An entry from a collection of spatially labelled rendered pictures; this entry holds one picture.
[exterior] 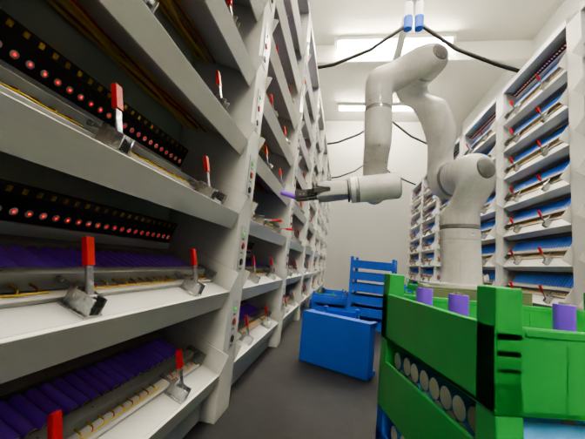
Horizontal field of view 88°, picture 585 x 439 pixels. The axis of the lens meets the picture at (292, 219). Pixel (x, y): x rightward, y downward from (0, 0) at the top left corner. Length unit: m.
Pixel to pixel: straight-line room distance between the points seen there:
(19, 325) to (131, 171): 0.20
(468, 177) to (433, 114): 0.25
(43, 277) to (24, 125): 0.18
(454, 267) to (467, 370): 0.82
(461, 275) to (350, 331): 0.46
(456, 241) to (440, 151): 0.32
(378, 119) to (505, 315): 0.86
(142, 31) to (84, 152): 0.20
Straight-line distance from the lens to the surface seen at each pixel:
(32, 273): 0.45
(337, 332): 1.29
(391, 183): 0.98
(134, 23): 0.51
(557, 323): 0.41
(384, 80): 1.12
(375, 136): 1.02
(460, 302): 0.34
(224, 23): 0.78
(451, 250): 1.09
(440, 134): 1.15
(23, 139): 0.36
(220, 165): 0.86
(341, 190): 0.96
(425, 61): 1.15
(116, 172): 0.44
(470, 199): 1.10
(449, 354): 0.29
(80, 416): 0.58
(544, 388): 0.28
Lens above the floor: 0.40
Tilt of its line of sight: 8 degrees up
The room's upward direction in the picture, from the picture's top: 6 degrees clockwise
